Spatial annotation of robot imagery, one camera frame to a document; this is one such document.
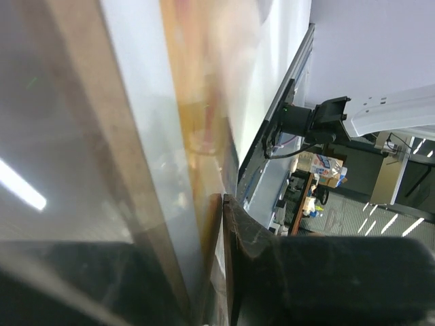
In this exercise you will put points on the orange flower photo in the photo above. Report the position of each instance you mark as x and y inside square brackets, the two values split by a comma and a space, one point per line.
[200, 44]

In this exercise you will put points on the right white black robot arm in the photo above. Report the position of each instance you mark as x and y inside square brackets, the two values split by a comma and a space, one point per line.
[341, 119]

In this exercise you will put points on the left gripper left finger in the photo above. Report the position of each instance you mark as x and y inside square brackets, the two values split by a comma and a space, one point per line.
[115, 268]

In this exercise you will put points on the clear glass pane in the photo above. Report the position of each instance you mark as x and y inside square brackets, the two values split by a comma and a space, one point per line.
[80, 84]

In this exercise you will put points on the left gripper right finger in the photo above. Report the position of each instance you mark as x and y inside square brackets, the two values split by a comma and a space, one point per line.
[323, 280]

